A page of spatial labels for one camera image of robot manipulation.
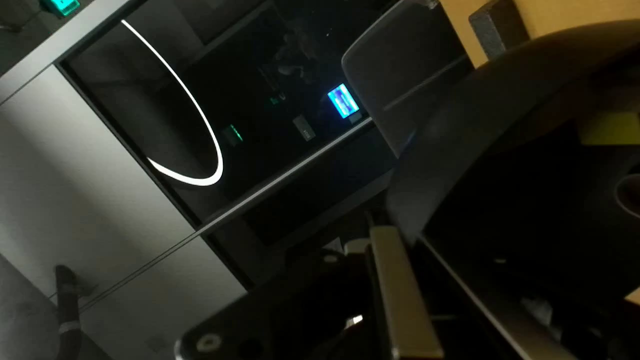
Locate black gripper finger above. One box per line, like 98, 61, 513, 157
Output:
369, 223, 446, 360

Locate black bowl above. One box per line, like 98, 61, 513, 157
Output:
384, 17, 640, 360

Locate yellow toy block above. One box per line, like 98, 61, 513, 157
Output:
576, 107, 640, 147

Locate blue lit monitor screen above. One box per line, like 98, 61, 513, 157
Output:
324, 81, 364, 121

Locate grey office chair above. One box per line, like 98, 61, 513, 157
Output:
339, 0, 470, 160

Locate black rectangular block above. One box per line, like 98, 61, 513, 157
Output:
469, 0, 535, 68

